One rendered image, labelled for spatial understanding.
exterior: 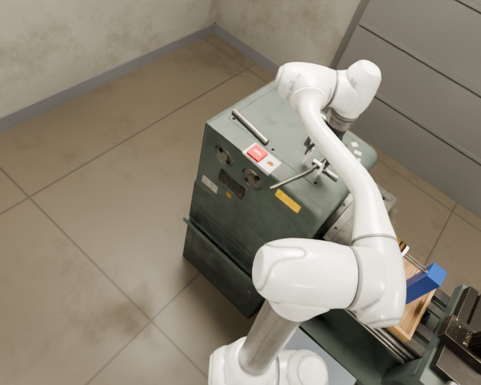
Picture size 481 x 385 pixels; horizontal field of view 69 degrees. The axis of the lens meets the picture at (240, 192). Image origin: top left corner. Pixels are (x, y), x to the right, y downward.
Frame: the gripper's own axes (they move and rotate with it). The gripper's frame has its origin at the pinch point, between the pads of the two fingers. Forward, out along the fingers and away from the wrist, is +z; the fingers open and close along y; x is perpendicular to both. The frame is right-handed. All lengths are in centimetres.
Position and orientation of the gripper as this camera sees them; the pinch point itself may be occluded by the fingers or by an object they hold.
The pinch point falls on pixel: (314, 162)
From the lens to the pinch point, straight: 133.2
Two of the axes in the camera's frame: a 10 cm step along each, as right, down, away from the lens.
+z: -2.0, 5.6, 8.0
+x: 6.5, -5.4, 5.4
